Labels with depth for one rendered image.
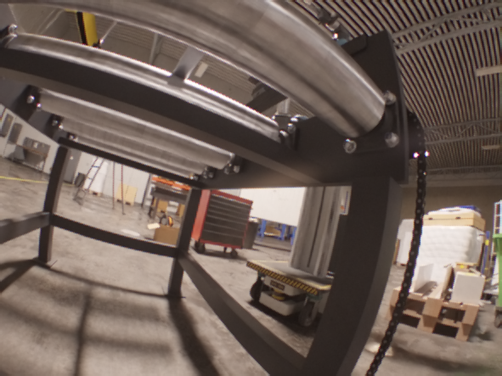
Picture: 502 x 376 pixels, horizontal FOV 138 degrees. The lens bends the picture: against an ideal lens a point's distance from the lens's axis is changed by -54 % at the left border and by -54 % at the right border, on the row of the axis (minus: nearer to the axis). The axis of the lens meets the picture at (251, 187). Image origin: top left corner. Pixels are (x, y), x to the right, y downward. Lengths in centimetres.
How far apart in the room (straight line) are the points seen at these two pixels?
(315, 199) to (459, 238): 246
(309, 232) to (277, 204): 388
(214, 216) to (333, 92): 278
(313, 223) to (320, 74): 154
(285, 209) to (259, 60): 544
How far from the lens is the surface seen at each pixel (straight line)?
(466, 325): 198
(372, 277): 35
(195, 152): 77
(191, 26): 24
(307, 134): 57
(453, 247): 354
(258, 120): 53
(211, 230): 300
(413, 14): 931
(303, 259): 175
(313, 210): 176
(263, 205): 549
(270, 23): 24
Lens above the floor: 63
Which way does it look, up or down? 9 degrees up
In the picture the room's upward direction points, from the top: 13 degrees clockwise
